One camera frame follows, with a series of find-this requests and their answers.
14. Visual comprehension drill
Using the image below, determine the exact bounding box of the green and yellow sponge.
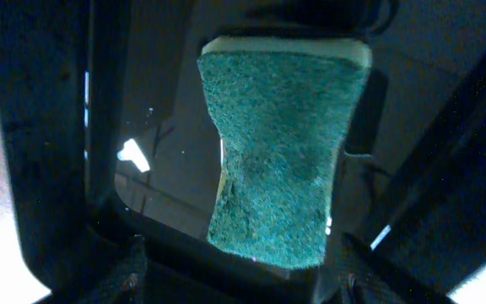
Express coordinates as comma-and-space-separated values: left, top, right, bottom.
197, 35, 372, 269

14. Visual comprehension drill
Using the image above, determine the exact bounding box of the small black tray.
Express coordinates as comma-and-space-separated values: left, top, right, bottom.
0, 0, 486, 303

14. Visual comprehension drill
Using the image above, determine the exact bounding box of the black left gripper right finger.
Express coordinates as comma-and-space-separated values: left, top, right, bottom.
337, 233, 453, 304

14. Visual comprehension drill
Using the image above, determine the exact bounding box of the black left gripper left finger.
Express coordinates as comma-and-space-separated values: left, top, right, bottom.
35, 235, 148, 304

